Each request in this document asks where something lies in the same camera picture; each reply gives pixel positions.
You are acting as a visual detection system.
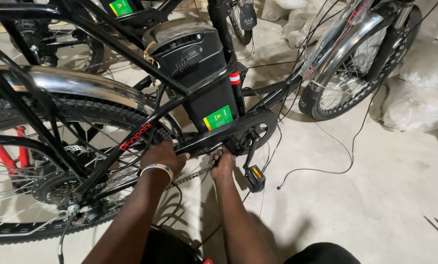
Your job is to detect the spoked rear bicycle wheel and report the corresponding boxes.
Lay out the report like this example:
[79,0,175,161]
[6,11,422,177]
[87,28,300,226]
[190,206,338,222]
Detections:
[0,96,176,246]

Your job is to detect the black bicycle in background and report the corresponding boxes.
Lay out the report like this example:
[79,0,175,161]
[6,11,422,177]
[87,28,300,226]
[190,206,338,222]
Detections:
[5,0,258,75]

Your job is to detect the person's left hand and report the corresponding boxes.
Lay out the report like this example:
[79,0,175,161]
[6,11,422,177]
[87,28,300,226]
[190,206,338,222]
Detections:
[140,141,191,177]

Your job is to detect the chrome rear fender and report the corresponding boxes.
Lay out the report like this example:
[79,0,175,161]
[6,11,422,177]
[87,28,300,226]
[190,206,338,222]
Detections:
[0,65,185,144]

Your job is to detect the spoked bicycle wheel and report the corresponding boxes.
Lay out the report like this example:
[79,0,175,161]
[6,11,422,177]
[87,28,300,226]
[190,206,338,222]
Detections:
[309,4,424,122]
[0,96,176,246]

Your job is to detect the chrome front fender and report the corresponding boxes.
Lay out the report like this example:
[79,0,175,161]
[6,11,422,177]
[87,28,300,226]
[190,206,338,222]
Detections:
[303,11,389,93]

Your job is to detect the black suspension fork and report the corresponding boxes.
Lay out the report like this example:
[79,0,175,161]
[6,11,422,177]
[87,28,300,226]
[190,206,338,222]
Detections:
[365,0,417,82]

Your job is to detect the crumpled white plastic sheet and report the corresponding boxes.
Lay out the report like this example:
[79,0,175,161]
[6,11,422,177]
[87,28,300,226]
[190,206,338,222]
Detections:
[260,0,349,50]

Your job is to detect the rear derailleur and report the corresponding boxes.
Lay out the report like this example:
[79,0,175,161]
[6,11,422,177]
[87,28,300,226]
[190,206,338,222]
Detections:
[57,201,110,227]

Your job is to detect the clear plastic frame wrap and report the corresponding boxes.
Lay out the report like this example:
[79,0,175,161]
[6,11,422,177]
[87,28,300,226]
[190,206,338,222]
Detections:
[299,0,374,79]

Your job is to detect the black bicycle battery pack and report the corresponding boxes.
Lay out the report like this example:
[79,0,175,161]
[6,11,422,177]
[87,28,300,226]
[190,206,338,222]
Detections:
[142,20,242,133]

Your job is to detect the chrome fender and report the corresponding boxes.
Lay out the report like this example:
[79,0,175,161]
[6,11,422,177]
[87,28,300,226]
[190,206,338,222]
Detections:
[0,65,185,144]
[303,11,389,93]

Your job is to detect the bicycle chain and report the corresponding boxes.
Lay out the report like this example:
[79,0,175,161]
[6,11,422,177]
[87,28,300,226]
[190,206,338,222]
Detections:
[93,160,217,193]

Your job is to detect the black chain guard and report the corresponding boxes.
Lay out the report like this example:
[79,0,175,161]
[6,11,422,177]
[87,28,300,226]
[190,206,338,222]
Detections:
[174,109,278,157]

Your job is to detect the white and blue wristband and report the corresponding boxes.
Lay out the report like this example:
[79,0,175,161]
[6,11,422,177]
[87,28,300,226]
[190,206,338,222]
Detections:
[140,164,174,185]

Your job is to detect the person's black shorts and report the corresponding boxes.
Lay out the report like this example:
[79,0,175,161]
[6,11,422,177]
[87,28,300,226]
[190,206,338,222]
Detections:
[141,226,362,264]

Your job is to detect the rear hub with sprockets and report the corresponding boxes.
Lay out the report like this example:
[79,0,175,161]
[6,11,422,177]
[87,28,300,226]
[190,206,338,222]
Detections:
[31,161,96,207]

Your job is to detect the black rear carrier rack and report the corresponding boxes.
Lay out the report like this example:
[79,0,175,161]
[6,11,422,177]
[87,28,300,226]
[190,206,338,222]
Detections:
[0,0,91,180]

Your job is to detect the loose black cable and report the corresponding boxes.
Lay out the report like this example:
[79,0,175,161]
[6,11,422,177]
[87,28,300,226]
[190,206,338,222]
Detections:
[277,73,385,191]

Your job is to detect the person's right hand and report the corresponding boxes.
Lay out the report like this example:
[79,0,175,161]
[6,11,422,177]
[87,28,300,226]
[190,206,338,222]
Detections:
[210,147,236,181]

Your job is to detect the black pedal with orange reflector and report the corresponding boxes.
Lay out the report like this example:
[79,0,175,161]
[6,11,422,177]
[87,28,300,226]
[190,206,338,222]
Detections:
[243,165,266,194]

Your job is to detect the black mud flap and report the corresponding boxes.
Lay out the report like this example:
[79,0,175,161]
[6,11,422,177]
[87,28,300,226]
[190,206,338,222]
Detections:
[299,85,321,115]

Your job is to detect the heap of white plastic bags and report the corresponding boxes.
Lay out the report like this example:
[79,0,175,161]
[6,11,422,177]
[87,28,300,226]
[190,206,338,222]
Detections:
[369,0,438,133]

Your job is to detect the red metal stand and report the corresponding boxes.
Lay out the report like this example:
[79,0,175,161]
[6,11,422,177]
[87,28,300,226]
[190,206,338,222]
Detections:
[0,126,33,177]

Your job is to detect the black bicycle frame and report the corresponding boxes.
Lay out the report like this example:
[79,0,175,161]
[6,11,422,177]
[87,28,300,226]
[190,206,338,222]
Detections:
[0,0,374,206]

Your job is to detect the spoked front bicycle wheel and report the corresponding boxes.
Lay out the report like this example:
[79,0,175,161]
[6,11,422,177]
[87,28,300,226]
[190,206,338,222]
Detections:
[309,4,424,122]

